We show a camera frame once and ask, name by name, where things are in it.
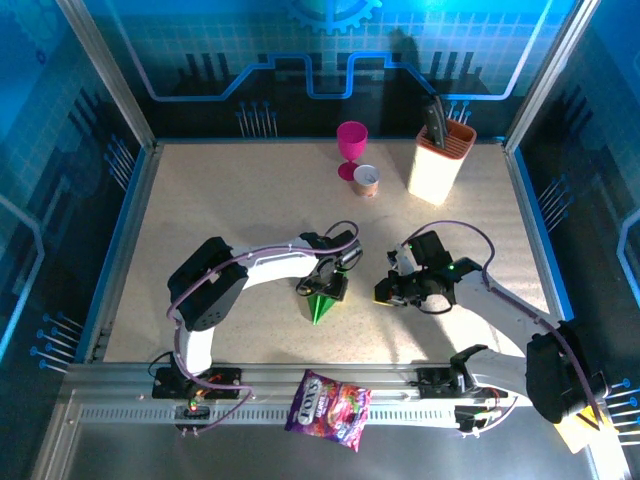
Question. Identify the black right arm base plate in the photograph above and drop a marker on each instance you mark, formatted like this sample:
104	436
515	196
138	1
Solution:
425	385

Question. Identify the pink plastic goblet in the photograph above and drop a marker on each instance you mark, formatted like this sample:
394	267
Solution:
352	142

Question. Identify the aluminium side rail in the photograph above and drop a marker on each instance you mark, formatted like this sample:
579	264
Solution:
530	215
132	215

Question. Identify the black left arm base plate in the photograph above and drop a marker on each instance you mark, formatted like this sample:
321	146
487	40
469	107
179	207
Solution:
231	387

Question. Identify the beige knife block orange top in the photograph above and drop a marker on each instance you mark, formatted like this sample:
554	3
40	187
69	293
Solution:
435	170

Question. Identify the aluminium front rail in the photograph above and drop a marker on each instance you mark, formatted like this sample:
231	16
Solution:
280	372

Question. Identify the tin can with silver lid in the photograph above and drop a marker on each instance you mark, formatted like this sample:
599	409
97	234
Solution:
367	186

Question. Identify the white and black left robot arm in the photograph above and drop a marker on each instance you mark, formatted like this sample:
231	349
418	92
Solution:
275	265

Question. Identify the purple candy bag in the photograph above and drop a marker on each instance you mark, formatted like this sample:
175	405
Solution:
325	405

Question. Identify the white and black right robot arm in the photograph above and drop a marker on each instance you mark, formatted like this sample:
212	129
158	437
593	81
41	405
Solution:
500	310

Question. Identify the aluminium corner post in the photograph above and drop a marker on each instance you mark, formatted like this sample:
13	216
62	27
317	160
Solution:
545	75
107	75

